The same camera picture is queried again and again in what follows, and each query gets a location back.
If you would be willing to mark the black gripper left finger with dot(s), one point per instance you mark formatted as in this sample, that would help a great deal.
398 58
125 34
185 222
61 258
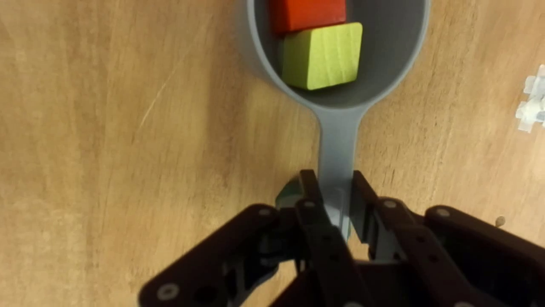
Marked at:
325 266

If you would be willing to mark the orange cube block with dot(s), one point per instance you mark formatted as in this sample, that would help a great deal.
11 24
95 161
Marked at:
308 14

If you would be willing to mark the clear peg stand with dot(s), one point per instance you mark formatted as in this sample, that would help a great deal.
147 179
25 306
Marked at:
534 103

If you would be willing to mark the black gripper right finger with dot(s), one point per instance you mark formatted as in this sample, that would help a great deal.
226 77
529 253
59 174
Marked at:
483 261

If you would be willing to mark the yellow cube block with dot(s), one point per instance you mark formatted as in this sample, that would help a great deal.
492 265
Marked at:
321 57

